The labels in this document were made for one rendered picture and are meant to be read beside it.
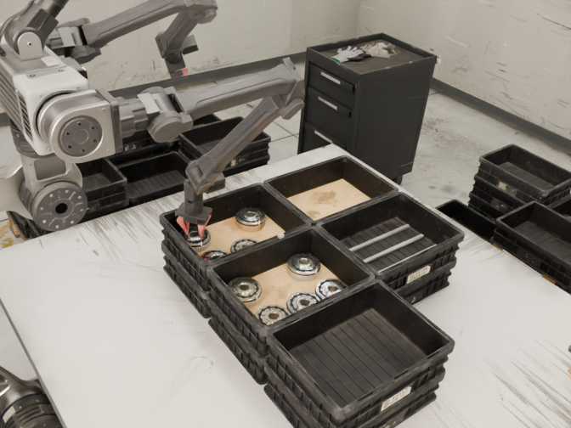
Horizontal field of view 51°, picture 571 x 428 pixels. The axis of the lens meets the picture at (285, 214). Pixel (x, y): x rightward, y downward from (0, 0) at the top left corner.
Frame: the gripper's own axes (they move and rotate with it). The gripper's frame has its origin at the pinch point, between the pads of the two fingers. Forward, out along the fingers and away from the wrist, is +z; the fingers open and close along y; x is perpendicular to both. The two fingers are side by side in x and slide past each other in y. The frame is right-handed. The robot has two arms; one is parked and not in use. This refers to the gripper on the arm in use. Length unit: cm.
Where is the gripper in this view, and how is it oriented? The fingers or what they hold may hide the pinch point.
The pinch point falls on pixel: (194, 233)
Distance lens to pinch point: 194.3
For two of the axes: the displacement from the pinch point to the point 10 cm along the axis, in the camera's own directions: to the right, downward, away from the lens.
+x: -2.5, 5.5, -8.0
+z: -0.8, 8.1, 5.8
